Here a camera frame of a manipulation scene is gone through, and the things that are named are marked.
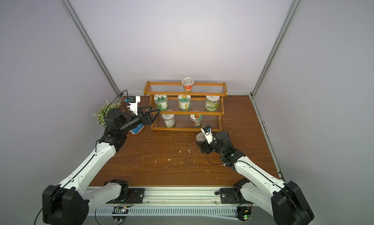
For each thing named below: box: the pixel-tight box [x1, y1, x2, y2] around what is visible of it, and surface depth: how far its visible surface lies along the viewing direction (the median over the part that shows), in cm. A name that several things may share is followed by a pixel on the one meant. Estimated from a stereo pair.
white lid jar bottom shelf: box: [161, 113, 176, 128], surface depth 95 cm
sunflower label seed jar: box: [177, 94, 192, 112], surface depth 89 cm
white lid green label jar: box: [205, 95, 221, 112], surface depth 87 cm
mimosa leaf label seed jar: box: [153, 94, 169, 112], surface depth 89 cm
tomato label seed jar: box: [189, 113, 203, 128], surface depth 96 cm
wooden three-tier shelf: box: [143, 80, 228, 132], surface depth 90 cm
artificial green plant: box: [91, 99, 122, 127], surface depth 90 cm
